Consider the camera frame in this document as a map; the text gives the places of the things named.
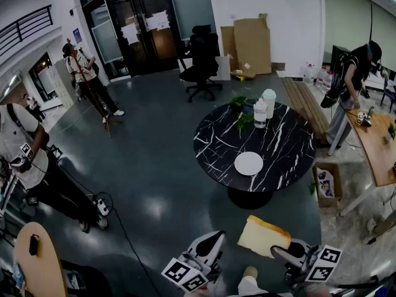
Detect large brown cardboard sheet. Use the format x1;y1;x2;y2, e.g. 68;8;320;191
233;13;273;75

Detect white power strip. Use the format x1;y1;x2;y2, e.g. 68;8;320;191
92;196;111;217

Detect black marble round table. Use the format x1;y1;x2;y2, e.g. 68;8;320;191
193;99;317;210

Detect green leafy plant sprig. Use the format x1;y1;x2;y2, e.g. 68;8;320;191
228;93;257;131

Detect black office chair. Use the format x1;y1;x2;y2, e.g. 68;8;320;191
178;24;224;103

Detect hand-held gripper on desk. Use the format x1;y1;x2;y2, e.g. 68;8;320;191
355;110;374;127

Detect black floor cable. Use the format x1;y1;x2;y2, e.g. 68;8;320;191
58;162;163;297

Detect yellow sponge cake slice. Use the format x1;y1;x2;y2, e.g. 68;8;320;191
237;215;292;259

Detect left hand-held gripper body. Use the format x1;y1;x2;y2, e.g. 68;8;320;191
160;248;224;293

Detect small black device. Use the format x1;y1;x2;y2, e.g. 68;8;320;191
28;234;40;257

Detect oval light wooden table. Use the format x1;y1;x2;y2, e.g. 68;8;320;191
13;222;68;297

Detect white round plate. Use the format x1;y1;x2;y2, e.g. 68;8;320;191
234;152;264;176

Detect brown wooden desk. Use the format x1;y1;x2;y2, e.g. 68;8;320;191
327;109;396;217

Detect black stair railing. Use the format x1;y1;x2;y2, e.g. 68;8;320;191
0;4;54;59

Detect slatted wooden bench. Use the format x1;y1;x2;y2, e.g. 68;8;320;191
280;77;330;145

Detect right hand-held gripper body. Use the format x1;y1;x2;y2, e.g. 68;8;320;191
284;244;343;291

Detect black monitor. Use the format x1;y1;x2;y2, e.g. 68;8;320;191
330;45;352;71

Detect red tripod pole stand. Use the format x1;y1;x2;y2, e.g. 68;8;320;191
66;38;124;139

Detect black chair with round seat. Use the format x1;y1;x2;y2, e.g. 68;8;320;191
59;259;113;297

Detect clear water jug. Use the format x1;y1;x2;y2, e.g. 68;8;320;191
302;62;316;87
315;65;334;93

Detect person's white trouser leg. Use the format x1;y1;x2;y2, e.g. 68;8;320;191
237;275;270;297

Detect open cardboard box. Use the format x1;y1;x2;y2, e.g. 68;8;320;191
312;162;344;209

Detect clear bottle with pink lid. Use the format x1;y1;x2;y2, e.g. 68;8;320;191
252;97;269;129

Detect white cup with green lid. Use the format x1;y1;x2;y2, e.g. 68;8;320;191
261;88;277;119

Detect flat cardboard pieces on floor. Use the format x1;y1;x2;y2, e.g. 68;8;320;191
230;69;257;81

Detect person's beige shoe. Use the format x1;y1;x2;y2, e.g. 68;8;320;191
242;265;259;280

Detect person's right forearm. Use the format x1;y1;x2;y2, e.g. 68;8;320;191
304;282;332;297

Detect white flat panel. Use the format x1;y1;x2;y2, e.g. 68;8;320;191
213;55;231;82

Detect black framed glass double door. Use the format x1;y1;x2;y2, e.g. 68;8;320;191
80;0;184;82

